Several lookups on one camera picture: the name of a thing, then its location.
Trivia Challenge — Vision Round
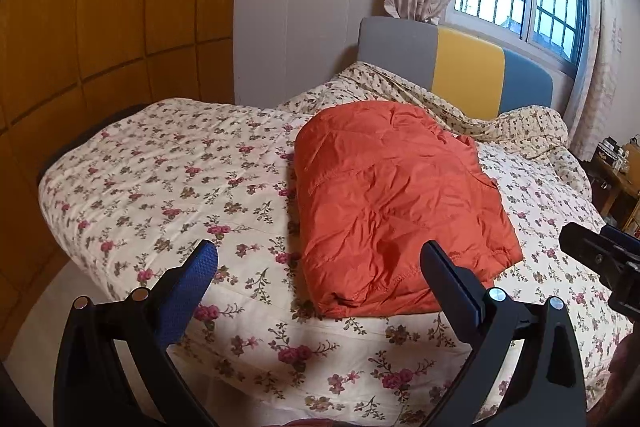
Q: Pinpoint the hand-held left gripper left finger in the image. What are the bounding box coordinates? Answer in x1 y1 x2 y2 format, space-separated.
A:
52 239 221 427

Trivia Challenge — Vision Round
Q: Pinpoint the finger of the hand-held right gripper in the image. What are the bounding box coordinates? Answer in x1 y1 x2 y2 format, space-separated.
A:
600 224 640 258
560 223 626 278

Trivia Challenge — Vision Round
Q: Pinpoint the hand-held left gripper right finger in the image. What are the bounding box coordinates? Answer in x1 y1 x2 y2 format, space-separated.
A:
420 241 587 427

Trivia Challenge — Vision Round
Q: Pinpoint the orange quilted jacket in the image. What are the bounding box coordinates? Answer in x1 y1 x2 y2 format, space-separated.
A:
292 101 525 319

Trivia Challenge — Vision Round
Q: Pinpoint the wooden desk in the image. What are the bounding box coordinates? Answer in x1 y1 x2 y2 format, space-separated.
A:
587 134 640 230

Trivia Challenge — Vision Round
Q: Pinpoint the black white tin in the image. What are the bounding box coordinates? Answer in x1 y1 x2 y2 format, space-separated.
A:
595 138 623 162

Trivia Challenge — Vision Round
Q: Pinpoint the floral quilt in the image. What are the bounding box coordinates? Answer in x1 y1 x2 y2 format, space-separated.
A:
37 61 636 427

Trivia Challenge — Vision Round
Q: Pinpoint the grey yellow blue headboard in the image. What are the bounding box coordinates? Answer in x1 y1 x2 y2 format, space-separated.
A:
357 17 555 120

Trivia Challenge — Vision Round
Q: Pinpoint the wooden wardrobe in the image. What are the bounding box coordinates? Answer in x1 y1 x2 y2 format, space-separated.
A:
0 0 246 358

